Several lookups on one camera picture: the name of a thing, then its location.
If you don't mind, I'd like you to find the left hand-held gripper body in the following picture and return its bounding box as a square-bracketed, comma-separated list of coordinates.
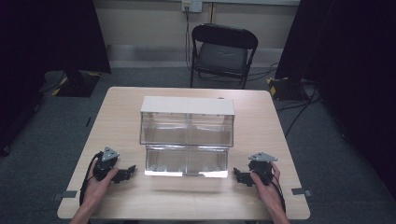
[92, 146, 120, 182]

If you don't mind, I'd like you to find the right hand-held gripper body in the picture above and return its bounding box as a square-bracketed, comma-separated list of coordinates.
[247, 151, 278, 187]

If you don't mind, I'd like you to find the person's left hand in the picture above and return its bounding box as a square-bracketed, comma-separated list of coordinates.
[82, 159, 120, 204]

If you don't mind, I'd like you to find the person's right hand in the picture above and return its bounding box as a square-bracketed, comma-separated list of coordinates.
[249, 161, 284, 208]

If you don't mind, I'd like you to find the grey tape patch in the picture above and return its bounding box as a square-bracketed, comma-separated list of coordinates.
[290, 187, 313, 198]
[51, 189, 78, 202]

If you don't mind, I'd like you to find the clear acrylic drawer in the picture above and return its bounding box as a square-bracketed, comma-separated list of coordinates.
[144, 144, 231, 179]

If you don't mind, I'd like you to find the clear drawer cabinet white top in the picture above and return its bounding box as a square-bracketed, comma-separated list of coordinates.
[139, 95, 236, 147]

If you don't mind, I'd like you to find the black stand base striped tape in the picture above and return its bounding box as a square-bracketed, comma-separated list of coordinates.
[50, 70, 103, 98]
[266, 76, 310, 102]

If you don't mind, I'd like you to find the black folding chair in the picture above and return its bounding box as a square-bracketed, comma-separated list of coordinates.
[189, 22, 260, 91]

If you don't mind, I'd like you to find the dark curtain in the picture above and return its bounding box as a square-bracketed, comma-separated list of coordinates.
[275, 0, 396, 200]
[0, 0, 112, 157]

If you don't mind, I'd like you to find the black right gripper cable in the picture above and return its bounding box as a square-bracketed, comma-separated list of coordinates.
[261, 170, 288, 214]

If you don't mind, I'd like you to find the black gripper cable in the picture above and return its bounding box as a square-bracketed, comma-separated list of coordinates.
[261, 170, 288, 214]
[78, 151, 104, 207]

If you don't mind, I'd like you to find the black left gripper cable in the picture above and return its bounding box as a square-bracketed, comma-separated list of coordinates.
[78, 151, 104, 207]

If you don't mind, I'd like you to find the black floor cable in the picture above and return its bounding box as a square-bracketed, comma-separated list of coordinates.
[199, 62, 280, 83]
[276, 83, 322, 138]

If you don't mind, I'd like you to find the black cable from wall socket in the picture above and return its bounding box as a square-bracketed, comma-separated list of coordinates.
[184, 5, 194, 74]

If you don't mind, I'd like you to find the white wall socket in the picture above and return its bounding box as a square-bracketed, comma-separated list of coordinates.
[181, 0, 204, 14]

